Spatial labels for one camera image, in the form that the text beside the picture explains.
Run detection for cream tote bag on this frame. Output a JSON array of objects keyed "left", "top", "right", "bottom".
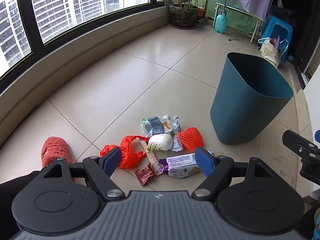
[{"left": 257, "top": 37, "right": 282, "bottom": 68}]

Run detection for long thin strip wrapper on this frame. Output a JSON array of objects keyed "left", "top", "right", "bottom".
[{"left": 140, "top": 140, "right": 162, "bottom": 176}]

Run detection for white drying rack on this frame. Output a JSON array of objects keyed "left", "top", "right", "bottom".
[{"left": 212, "top": 1, "right": 260, "bottom": 44}]

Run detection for orange fuzzy slipper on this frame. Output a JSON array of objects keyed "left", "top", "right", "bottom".
[{"left": 41, "top": 136, "right": 77, "bottom": 183}]

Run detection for blue plastic stool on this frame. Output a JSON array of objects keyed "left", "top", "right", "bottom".
[{"left": 261, "top": 15, "right": 294, "bottom": 63}]

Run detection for orange foam fruit net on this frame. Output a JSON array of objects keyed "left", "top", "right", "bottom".
[{"left": 177, "top": 127, "right": 204, "bottom": 148}]

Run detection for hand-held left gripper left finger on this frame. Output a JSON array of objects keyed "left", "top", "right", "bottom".
[{"left": 40, "top": 147, "right": 126, "bottom": 201}]

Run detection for sliding glass door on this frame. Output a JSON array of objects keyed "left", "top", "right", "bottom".
[{"left": 292, "top": 5, "right": 320, "bottom": 85}]

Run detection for teal plastic trash bin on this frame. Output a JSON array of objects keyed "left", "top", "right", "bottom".
[{"left": 209, "top": 52, "right": 294, "bottom": 145}]

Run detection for black power cable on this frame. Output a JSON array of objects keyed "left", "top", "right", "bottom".
[{"left": 229, "top": 17, "right": 253, "bottom": 42}]

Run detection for orange plastic bag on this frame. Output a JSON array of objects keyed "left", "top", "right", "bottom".
[{"left": 100, "top": 135, "right": 150, "bottom": 169}]

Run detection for person's black trouser leg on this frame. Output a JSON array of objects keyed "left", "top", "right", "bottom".
[{"left": 0, "top": 171, "right": 43, "bottom": 240}]

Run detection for teal spray bottle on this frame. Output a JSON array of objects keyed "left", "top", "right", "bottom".
[{"left": 215, "top": 0, "right": 228, "bottom": 34}]

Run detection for dark red small packet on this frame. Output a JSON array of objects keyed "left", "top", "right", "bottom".
[{"left": 134, "top": 163, "right": 160, "bottom": 187}]

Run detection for black framed window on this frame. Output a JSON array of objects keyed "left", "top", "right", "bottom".
[{"left": 0, "top": 0, "right": 198, "bottom": 85}]

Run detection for napa cabbage piece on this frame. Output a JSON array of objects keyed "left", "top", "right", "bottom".
[{"left": 144, "top": 134, "right": 174, "bottom": 154}]

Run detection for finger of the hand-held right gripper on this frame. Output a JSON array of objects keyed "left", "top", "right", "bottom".
[
  {"left": 282, "top": 129, "right": 320, "bottom": 156},
  {"left": 299, "top": 152, "right": 320, "bottom": 178}
]

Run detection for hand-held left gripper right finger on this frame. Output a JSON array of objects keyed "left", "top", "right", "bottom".
[{"left": 191, "top": 147, "right": 279, "bottom": 202}]

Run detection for large ceramic plant pot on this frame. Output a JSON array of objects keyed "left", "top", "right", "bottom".
[{"left": 169, "top": 0, "right": 200, "bottom": 29}]

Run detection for purple and white snack wrapper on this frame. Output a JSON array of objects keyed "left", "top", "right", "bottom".
[{"left": 157, "top": 152, "right": 203, "bottom": 179}]

